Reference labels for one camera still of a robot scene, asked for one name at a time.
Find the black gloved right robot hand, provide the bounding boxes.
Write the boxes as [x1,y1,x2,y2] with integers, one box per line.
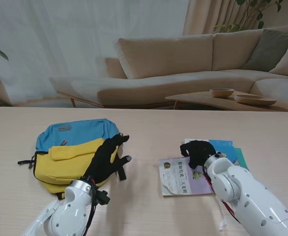
[180,140,220,170]

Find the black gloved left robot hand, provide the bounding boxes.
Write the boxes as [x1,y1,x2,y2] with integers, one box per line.
[83,132,133,187]

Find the blue and white book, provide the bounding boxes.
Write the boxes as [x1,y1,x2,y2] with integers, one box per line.
[184,138,234,164]

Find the purple and white book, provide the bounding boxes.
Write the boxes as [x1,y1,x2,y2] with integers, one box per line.
[158,157,216,197]

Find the blue and yellow school backpack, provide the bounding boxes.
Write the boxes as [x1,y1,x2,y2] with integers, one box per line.
[17,118,127,200]

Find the teal book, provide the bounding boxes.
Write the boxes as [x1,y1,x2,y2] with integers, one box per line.
[233,147,250,172]

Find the wooden coffee table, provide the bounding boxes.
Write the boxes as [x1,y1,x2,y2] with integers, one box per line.
[165,90,288,117]

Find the small deep wooden bowl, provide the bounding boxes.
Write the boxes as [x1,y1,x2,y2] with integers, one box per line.
[209,88,235,98]

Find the small white scrap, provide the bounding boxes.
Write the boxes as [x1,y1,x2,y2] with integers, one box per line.
[219,217,229,232]

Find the wide shallow wooden bowl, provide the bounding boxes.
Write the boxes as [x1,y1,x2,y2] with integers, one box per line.
[234,94,277,106]

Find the beige sofa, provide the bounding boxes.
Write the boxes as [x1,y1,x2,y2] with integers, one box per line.
[49,24,288,109]

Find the grey sofa cushion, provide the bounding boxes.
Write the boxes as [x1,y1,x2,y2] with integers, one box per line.
[242,29,288,72]

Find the tall green leafy plant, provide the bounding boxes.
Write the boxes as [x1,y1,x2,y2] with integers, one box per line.
[214,0,285,34]

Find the white sheer curtain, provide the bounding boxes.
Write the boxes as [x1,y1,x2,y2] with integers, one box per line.
[0,0,191,107]

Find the beige curtain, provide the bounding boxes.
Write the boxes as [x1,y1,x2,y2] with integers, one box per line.
[182,0,266,36]

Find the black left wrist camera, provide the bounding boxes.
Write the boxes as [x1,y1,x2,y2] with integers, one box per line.
[96,189,110,205]

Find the left arm red black cables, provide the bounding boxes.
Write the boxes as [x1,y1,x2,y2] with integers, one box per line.
[84,178,98,236]

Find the arm red black cables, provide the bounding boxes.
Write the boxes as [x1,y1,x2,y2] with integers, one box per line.
[84,178,98,236]
[202,167,240,224]

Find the right arm red black cables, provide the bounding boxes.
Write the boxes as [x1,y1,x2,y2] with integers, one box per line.
[202,167,240,224]

